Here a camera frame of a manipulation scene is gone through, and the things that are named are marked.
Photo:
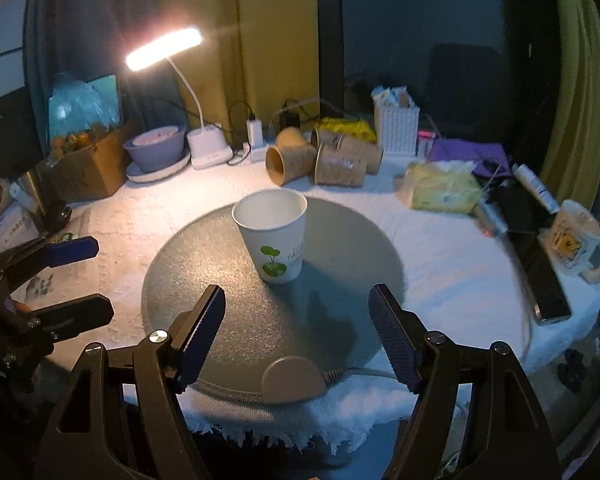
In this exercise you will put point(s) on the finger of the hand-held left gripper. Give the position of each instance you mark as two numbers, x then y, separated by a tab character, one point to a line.
70	251
75	312

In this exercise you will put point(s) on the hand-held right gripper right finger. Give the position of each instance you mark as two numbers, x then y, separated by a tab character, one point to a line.
395	340

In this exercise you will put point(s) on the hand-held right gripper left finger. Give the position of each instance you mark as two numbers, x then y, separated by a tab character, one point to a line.
205	330

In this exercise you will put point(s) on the white paper cup green print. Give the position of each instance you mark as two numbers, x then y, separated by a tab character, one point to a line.
270	230

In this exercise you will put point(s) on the brown paper cup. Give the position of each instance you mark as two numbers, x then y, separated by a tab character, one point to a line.
340	165
322	137
292	165
292	137
370	155

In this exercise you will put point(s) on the round grey mat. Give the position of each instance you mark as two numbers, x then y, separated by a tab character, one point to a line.
220	280

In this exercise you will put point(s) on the dark metal container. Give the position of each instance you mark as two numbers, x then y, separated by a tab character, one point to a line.
50	195

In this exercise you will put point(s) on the cardboard box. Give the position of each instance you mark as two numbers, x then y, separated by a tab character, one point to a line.
90	172

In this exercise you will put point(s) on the beige round mat controller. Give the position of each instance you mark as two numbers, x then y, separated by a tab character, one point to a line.
293	382

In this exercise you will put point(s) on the pile of oranges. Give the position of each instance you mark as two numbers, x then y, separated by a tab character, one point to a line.
75	139

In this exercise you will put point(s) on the purple bowl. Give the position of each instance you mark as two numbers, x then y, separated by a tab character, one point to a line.
155	152

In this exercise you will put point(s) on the white plate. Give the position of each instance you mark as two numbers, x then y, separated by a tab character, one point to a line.
180	169

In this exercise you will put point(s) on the blue plastic bag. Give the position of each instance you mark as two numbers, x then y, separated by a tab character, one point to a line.
80	105

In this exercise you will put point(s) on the yellow tissue pack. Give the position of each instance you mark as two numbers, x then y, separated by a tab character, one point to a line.
445	187

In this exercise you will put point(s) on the black phone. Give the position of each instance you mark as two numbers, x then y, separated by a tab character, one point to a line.
547	290

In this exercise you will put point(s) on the white desk lamp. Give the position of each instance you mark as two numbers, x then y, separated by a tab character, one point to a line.
207	145

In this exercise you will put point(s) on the small white adapter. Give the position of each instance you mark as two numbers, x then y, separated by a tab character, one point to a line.
256	154

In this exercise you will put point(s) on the black pouch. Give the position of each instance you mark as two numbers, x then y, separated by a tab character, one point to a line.
522	205

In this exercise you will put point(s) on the purple cloth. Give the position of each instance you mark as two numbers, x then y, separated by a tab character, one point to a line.
465	155

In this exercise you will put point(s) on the small pink box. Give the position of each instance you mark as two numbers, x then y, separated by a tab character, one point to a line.
425	142

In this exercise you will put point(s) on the white charger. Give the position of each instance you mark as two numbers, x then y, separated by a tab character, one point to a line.
254	132

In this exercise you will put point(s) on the cartoon print mug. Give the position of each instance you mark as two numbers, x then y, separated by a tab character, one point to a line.
572	240

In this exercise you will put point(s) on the white tube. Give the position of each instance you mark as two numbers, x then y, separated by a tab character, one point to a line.
535	187

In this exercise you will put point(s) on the white woven basket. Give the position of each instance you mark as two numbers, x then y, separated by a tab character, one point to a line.
397	130

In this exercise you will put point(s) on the yellow packet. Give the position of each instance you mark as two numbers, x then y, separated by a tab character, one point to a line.
350	127

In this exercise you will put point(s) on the black adapter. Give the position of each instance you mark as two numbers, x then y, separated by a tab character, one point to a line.
290	121

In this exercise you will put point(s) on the packets in basket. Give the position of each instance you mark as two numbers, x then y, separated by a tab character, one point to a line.
392	96

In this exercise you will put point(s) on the yellow curtain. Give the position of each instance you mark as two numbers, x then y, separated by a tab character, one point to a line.
575	85
280	35

